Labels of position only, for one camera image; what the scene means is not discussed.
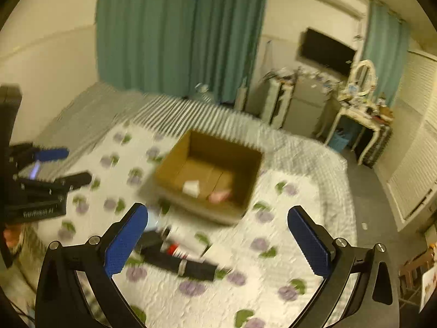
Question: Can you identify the black rectangular case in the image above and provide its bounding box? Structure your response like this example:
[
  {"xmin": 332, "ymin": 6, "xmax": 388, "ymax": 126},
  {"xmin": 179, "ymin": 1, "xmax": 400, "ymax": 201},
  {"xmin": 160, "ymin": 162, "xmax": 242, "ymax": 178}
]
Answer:
[{"xmin": 141, "ymin": 247, "xmax": 217, "ymax": 281}]

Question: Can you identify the white bottle red cap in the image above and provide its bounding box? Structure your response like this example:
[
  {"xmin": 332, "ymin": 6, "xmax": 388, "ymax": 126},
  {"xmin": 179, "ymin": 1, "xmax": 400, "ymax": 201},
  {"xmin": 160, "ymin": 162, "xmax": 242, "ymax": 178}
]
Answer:
[{"xmin": 160, "ymin": 242, "xmax": 201, "ymax": 261}]

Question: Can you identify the white plug charger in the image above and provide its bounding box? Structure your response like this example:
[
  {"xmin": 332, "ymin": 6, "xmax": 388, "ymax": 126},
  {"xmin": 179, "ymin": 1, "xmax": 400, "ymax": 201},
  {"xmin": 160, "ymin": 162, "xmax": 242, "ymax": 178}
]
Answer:
[{"xmin": 182, "ymin": 180, "xmax": 200, "ymax": 198}]

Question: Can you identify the white square box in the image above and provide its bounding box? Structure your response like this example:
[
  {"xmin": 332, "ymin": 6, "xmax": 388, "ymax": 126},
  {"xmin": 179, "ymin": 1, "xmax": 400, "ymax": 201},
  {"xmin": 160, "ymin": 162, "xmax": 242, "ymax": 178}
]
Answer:
[{"xmin": 202, "ymin": 244, "xmax": 234, "ymax": 268}]

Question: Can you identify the red patterned card box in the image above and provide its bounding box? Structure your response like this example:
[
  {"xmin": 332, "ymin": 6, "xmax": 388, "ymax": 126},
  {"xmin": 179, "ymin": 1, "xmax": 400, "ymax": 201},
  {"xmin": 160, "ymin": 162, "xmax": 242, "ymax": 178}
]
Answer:
[{"xmin": 207, "ymin": 188, "xmax": 233, "ymax": 204}]

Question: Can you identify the light blue earbuds case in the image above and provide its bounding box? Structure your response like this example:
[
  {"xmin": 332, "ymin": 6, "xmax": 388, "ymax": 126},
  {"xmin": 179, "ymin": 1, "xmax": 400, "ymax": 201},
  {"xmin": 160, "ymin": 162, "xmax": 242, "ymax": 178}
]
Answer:
[{"xmin": 144, "ymin": 212, "xmax": 159, "ymax": 232}]

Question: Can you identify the person left hand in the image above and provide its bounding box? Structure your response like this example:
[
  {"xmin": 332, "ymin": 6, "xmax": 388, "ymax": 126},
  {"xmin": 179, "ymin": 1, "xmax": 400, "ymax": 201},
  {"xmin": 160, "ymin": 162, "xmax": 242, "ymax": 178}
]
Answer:
[{"xmin": 3, "ymin": 224, "xmax": 22, "ymax": 249}]

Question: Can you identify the smartphone lit screen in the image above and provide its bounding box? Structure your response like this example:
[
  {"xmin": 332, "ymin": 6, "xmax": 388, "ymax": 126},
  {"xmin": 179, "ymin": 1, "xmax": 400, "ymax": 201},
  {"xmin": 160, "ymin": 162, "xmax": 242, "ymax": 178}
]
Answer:
[{"xmin": 29, "ymin": 162, "xmax": 41, "ymax": 180}]

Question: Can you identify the white floral quilted mat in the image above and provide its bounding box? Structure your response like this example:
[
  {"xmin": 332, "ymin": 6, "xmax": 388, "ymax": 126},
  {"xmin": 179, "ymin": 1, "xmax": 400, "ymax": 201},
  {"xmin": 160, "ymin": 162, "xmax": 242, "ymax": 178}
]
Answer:
[{"xmin": 37, "ymin": 122, "xmax": 358, "ymax": 328}]

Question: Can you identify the white sliding wardrobe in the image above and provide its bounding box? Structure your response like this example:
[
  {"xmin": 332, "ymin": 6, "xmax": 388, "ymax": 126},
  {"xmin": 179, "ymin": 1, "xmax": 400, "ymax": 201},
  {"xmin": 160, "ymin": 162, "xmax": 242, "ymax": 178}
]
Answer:
[{"xmin": 374, "ymin": 50, "xmax": 436, "ymax": 233}]

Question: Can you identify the blue laundry basket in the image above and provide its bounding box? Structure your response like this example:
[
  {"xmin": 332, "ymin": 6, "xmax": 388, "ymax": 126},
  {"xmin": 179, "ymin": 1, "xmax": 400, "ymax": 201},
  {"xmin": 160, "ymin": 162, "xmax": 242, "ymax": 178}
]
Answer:
[{"xmin": 328, "ymin": 129, "xmax": 352, "ymax": 153}]

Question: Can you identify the brown cardboard box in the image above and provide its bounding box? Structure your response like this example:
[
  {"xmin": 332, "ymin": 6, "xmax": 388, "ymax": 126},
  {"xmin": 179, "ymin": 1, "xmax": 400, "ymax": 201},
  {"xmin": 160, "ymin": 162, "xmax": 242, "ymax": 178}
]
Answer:
[{"xmin": 153, "ymin": 130, "xmax": 264, "ymax": 226}]

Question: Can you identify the dark striped suitcase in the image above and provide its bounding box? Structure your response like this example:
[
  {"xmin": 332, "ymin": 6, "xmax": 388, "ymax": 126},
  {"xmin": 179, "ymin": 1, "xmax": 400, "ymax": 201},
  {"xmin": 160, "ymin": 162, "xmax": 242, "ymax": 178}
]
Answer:
[{"xmin": 363, "ymin": 125, "xmax": 392, "ymax": 168}]

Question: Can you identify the clear water jug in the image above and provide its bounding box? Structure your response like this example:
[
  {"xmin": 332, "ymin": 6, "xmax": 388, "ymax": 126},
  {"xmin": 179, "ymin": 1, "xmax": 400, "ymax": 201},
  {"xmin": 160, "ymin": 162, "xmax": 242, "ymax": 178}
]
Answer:
[{"xmin": 193, "ymin": 83, "xmax": 211, "ymax": 102}]

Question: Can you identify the teal curtain left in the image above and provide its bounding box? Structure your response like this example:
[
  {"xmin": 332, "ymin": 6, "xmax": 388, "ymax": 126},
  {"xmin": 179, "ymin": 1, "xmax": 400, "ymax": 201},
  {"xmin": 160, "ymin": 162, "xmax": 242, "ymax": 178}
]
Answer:
[{"xmin": 96, "ymin": 0, "xmax": 266, "ymax": 103}]

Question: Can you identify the teal curtain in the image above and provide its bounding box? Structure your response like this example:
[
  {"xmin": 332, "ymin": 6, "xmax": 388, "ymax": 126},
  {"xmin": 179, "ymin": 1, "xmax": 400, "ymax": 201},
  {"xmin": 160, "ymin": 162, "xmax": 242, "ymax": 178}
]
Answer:
[
  {"xmin": 96, "ymin": 0, "xmax": 266, "ymax": 103},
  {"xmin": 362, "ymin": 0, "xmax": 410, "ymax": 107}
]

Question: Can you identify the white dressing table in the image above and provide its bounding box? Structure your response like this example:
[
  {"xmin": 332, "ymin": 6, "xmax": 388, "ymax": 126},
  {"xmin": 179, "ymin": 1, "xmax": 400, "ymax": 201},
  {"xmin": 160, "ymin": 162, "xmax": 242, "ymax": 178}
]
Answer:
[{"xmin": 324, "ymin": 102, "xmax": 390, "ymax": 165}]

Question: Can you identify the grey mini fridge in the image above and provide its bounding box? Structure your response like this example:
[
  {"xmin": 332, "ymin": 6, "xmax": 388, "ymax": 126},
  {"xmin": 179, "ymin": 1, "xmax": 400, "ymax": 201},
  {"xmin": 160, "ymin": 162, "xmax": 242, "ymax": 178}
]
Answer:
[{"xmin": 282, "ymin": 76, "xmax": 330, "ymax": 138}]

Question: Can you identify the oval vanity mirror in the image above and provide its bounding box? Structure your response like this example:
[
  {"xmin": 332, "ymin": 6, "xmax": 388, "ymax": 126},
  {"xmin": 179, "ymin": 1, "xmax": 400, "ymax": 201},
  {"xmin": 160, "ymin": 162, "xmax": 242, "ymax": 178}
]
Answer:
[{"xmin": 347, "ymin": 59, "xmax": 378, "ymax": 100}]

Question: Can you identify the white suitcase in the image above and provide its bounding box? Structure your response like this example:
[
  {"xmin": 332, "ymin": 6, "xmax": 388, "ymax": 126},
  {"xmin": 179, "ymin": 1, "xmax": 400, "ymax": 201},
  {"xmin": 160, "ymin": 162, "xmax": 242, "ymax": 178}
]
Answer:
[{"xmin": 260, "ymin": 78, "xmax": 294, "ymax": 130}]

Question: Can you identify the teal curtain right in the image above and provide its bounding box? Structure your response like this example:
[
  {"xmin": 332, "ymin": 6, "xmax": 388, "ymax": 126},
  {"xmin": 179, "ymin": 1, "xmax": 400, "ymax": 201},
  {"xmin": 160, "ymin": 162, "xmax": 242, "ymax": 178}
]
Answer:
[{"xmin": 362, "ymin": 0, "xmax": 410, "ymax": 107}]

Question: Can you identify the black wall television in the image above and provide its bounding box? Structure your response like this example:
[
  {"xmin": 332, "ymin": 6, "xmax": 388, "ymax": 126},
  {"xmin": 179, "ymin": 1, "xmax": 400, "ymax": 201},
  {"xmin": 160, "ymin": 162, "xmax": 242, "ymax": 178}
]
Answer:
[{"xmin": 299, "ymin": 28, "xmax": 356, "ymax": 77}]

